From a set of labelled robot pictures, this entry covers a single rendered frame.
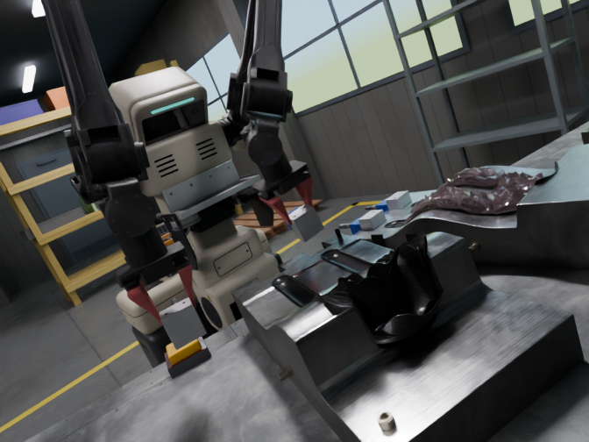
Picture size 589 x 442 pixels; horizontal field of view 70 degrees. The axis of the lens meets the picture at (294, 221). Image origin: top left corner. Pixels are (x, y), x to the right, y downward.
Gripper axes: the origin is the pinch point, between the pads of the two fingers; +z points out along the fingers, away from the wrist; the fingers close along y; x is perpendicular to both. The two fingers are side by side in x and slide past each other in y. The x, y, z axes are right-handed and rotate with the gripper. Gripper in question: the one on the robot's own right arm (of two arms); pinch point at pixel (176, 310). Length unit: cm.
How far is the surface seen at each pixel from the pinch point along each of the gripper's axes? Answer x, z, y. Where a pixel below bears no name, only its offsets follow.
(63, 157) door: 873, -86, -86
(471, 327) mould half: -29.2, 8.4, 28.9
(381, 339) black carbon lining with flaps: -25.0, 6.3, 19.6
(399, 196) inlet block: 18, 7, 56
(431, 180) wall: 249, 90, 244
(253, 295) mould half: 5.8, 6.2, 12.7
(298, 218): 9.3, -1.8, 27.1
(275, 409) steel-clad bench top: -13.6, 14.8, 6.0
